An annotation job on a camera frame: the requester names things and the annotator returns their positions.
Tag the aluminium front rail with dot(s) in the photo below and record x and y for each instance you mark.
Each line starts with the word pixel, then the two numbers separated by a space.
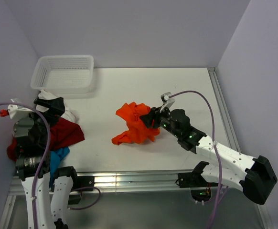
pixel 133 181

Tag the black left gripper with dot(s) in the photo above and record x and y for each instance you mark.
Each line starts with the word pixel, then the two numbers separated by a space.
pixel 56 107

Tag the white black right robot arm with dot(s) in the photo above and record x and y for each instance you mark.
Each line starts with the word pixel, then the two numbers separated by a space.
pixel 255 177

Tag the orange t shirt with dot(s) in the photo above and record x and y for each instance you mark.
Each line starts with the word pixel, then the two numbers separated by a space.
pixel 137 132

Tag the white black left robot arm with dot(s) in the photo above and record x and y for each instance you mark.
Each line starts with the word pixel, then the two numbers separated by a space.
pixel 47 195

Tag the white t shirt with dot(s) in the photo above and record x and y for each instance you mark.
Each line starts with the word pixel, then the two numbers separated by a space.
pixel 69 114

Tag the aluminium rail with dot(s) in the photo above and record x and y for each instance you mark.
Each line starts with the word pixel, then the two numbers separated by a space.
pixel 232 139
pixel 133 181

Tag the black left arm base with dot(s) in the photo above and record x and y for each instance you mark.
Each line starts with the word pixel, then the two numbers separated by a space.
pixel 81 188

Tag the dark red t shirt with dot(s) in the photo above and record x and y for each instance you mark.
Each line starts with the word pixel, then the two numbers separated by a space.
pixel 65 134

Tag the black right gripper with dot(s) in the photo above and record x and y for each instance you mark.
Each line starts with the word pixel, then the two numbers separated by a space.
pixel 155 113

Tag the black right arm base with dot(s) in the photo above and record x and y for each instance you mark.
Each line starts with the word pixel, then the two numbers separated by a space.
pixel 202 188

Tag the aluminium right side rail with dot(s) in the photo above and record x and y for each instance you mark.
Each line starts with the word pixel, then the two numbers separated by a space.
pixel 232 139

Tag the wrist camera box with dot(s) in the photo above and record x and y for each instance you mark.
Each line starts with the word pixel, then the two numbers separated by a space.
pixel 167 100
pixel 14 111

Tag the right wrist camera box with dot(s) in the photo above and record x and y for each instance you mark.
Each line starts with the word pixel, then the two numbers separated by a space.
pixel 167 100

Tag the blue t shirt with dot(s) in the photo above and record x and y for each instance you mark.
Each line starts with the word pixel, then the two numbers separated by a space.
pixel 56 157

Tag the white plastic mesh basket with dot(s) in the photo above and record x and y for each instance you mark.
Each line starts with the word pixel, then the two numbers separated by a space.
pixel 63 74

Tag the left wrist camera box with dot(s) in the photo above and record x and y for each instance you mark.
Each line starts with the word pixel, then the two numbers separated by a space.
pixel 14 111

